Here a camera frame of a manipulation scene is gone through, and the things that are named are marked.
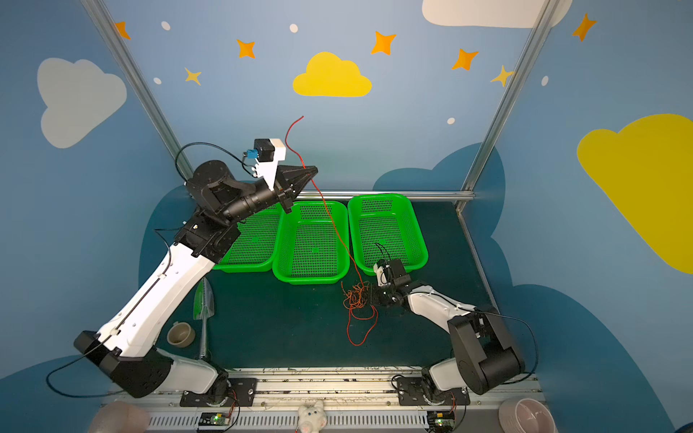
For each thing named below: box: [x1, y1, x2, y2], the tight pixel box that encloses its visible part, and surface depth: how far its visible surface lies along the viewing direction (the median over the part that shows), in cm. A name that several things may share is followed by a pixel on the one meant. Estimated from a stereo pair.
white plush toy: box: [297, 400, 327, 433], surface depth 69 cm
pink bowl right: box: [498, 397, 559, 433], surface depth 69 cm
